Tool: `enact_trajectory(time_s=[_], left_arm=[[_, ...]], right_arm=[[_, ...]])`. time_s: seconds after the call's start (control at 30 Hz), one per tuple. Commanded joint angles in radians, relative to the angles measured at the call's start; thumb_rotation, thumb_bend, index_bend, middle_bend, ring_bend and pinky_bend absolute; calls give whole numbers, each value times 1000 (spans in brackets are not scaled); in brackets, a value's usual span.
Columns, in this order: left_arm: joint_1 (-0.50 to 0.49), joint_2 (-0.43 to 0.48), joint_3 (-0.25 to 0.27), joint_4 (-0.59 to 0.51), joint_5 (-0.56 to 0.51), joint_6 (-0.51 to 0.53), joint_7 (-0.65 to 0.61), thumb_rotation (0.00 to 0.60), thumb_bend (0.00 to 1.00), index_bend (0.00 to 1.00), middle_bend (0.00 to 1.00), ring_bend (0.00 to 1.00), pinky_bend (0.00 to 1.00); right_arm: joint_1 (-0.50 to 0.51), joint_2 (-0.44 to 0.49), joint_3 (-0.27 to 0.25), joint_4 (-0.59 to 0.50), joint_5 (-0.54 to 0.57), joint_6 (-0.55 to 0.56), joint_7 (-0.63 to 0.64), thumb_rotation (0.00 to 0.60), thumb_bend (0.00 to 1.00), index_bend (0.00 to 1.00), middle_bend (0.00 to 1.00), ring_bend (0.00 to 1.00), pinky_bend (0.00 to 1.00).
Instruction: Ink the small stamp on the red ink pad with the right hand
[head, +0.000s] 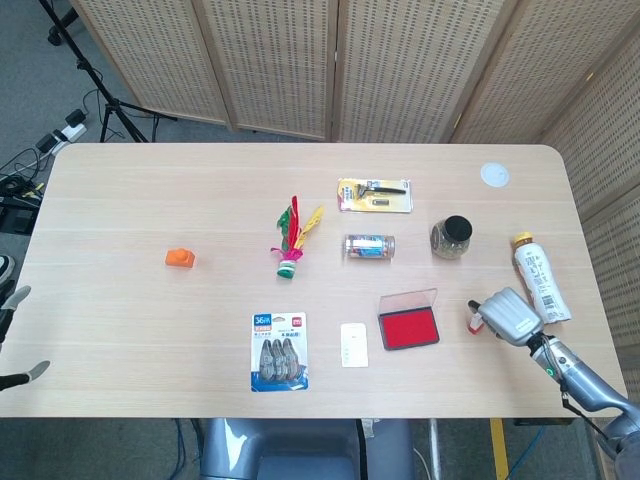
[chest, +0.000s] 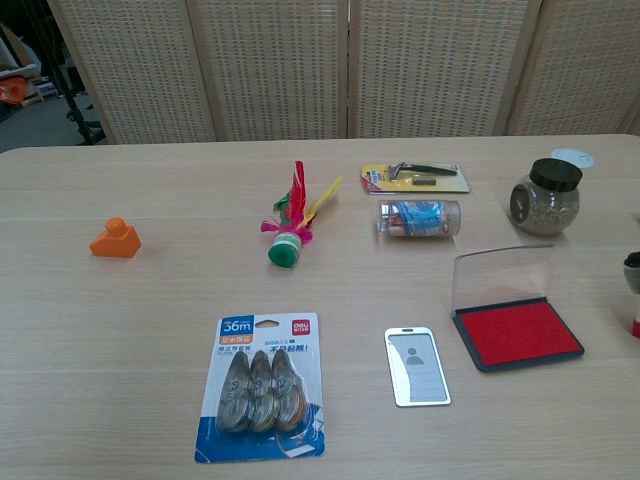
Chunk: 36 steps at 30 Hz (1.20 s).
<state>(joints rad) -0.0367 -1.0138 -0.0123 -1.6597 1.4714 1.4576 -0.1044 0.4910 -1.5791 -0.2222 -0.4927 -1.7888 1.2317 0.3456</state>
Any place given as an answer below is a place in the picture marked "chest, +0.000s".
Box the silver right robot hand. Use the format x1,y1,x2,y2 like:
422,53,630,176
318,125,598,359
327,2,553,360
622,251,640,297

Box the red ink pad clear lid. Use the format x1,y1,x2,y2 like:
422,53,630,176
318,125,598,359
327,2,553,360
451,243,586,374

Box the silver badge card holder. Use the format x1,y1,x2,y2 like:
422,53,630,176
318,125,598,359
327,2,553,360
383,326,452,408

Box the orange toy block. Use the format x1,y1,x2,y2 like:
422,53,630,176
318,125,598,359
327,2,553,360
89,216,143,260

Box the glass jar with black lid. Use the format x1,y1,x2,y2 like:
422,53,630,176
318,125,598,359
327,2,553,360
509,158,585,236

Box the woven folding screen panel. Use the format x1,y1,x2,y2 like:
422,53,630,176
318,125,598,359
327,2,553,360
346,0,544,140
47,0,217,146
186,0,351,143
505,0,640,137

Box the clear plastic tube with items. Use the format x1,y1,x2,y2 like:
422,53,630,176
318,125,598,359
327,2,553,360
376,199,462,241

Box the razor blister pack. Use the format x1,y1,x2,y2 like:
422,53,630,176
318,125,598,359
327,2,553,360
359,160,472,196

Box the colourful feather shuttlecock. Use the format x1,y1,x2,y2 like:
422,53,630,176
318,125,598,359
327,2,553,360
259,160,345,270

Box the correction tape blister pack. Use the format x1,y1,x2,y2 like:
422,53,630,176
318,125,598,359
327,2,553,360
193,312,327,465

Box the black tripod stand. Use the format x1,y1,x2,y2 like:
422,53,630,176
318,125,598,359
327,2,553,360
29,0,109,147

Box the orange background object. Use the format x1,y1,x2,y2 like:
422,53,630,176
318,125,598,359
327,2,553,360
0,78,27,106

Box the cardboard box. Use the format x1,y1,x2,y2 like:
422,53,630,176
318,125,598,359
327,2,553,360
0,22,44,77

